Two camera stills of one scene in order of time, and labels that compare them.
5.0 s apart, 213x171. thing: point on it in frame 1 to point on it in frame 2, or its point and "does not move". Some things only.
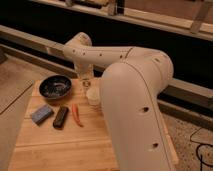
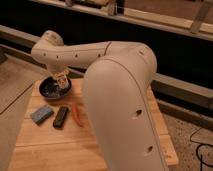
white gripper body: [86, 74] to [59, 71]
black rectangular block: [60, 117] does not move
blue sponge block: [42, 115] does not move
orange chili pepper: [75, 110] does not move
